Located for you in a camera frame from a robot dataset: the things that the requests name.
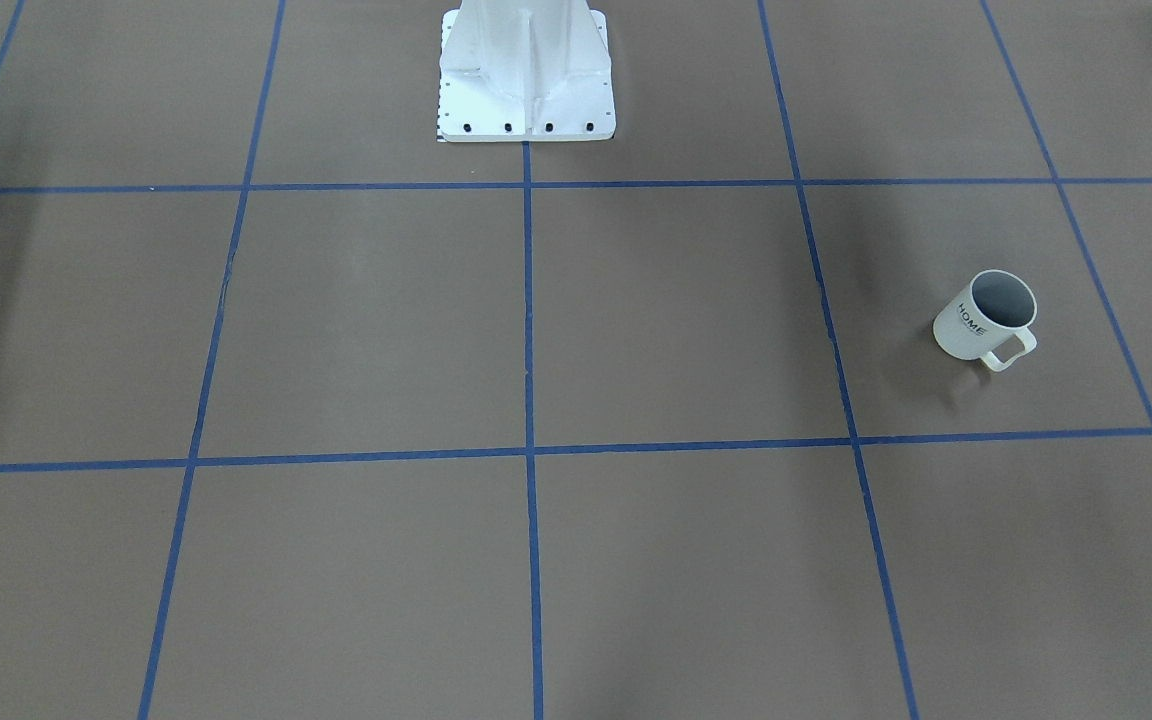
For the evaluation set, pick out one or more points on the white mug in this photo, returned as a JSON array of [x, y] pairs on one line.
[[989, 321]]

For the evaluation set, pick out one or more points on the white central mounting post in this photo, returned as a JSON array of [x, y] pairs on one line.
[[525, 71]]

